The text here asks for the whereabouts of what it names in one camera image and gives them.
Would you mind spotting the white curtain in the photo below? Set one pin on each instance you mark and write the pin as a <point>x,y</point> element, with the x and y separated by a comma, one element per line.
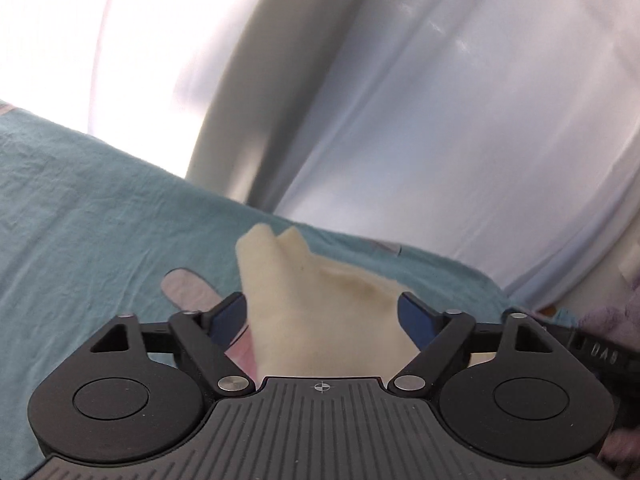
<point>425,110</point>

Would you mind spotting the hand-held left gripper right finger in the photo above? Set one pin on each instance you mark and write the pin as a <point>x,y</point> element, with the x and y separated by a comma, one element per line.
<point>415,317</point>

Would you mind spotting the person's right hand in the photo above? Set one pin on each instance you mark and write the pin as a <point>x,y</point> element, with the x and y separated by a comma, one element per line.
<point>622,455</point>

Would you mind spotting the cream knit sweater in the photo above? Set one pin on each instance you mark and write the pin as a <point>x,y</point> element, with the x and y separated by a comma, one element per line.
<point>320,320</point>

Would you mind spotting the teal mushroom print bed sheet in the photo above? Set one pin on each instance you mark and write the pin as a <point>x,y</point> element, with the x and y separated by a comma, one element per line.
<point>100,210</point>

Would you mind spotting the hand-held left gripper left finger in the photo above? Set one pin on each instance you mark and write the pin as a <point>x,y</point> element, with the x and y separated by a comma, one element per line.
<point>227,317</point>

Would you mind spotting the purple cloth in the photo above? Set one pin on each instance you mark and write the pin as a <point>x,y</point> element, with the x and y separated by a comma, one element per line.
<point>612,312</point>

